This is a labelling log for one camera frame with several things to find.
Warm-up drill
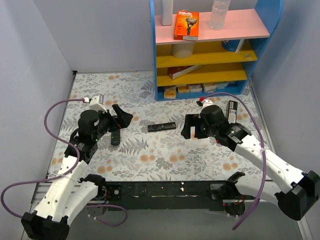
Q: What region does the large black remote control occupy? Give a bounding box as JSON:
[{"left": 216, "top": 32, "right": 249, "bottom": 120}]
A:
[{"left": 110, "top": 129, "right": 121, "bottom": 146}]

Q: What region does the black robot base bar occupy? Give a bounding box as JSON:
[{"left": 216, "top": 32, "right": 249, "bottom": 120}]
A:
[{"left": 93, "top": 180, "right": 246, "bottom": 216}]

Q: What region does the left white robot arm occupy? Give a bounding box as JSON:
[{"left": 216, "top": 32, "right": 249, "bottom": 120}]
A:
[{"left": 21, "top": 103, "right": 133, "bottom": 240}]

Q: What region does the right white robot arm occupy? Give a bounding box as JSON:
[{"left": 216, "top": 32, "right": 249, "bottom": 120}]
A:
[{"left": 181, "top": 100, "right": 320, "bottom": 221}]

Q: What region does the small slim black remote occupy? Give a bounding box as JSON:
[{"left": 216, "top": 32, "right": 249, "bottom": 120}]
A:
[{"left": 147, "top": 122, "right": 177, "bottom": 133}]

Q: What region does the yellow small box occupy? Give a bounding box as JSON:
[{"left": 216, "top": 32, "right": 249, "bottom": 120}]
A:
[{"left": 163, "top": 87, "right": 177, "bottom": 100}]

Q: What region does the black battery package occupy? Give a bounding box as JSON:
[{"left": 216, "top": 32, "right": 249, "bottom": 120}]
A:
[{"left": 226, "top": 100, "right": 238, "bottom": 123}]

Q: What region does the floral table mat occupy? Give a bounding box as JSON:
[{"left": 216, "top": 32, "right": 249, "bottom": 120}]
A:
[{"left": 59, "top": 71, "right": 262, "bottom": 181}]

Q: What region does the light blue small box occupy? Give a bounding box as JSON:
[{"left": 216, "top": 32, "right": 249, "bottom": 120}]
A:
[{"left": 216, "top": 81, "right": 229, "bottom": 90}]

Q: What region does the red white long box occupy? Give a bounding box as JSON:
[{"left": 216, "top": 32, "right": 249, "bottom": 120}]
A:
[{"left": 167, "top": 65, "right": 203, "bottom": 80}]

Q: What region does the blue shelf unit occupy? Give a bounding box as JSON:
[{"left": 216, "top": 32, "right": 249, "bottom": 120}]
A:
[{"left": 149, "top": 0, "right": 285, "bottom": 101}]

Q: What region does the white cylinder container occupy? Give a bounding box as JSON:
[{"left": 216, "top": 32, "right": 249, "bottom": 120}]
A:
[{"left": 171, "top": 42, "right": 195, "bottom": 59}]

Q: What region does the blue white packet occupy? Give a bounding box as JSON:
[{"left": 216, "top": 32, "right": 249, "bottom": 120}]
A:
[{"left": 221, "top": 39, "right": 246, "bottom": 52}]

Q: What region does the orange razor box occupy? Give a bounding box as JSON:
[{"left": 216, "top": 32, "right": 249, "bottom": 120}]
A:
[{"left": 173, "top": 10, "right": 200, "bottom": 41}]

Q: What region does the clear plastic bottle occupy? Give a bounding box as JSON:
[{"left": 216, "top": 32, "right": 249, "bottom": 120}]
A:
[{"left": 208, "top": 0, "right": 231, "bottom": 30}]

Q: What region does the white tall bottle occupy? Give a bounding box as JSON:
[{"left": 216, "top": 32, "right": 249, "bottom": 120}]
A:
[{"left": 161, "top": 0, "right": 174, "bottom": 26}]

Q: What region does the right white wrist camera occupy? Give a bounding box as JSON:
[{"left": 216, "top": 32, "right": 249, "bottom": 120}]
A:
[{"left": 196, "top": 97, "right": 213, "bottom": 108}]

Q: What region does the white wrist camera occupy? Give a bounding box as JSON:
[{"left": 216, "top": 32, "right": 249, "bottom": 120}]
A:
[
  {"left": 83, "top": 93, "right": 107, "bottom": 113},
  {"left": 196, "top": 97, "right": 213, "bottom": 108}
]

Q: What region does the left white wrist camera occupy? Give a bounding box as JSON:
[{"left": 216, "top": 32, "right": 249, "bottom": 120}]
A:
[{"left": 83, "top": 93, "right": 107, "bottom": 113}]

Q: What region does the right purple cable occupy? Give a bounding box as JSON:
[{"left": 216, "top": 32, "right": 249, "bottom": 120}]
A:
[{"left": 199, "top": 91, "right": 267, "bottom": 231}]

